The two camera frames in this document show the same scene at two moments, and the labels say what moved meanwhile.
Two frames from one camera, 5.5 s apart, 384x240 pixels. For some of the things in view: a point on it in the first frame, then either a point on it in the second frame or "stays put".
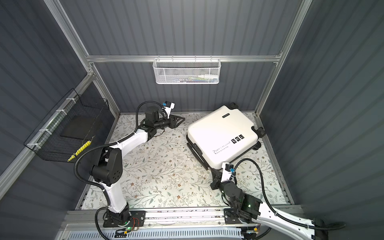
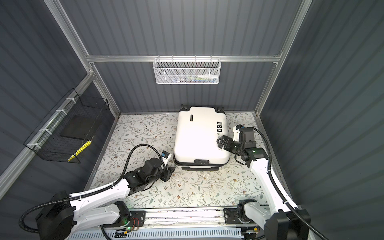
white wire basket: (187, 71) stays put
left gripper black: (172, 123) -> (167, 173)
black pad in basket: (79, 127) stays put
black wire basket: (62, 136) stays put
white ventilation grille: (209, 234) stays put
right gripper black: (216, 179) -> (229, 141)
